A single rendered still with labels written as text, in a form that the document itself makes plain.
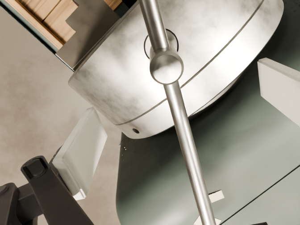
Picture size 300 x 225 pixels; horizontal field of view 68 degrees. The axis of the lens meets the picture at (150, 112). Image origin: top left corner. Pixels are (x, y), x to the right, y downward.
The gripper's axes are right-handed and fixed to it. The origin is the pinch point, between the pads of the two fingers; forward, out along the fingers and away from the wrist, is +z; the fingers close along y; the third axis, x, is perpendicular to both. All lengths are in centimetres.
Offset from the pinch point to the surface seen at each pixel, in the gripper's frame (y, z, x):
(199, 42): 3.7, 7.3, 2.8
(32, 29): -45, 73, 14
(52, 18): -22.7, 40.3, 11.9
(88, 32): -9.8, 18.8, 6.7
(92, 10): -8.2, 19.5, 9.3
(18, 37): -81, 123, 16
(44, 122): -90, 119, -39
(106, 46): -5.2, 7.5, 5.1
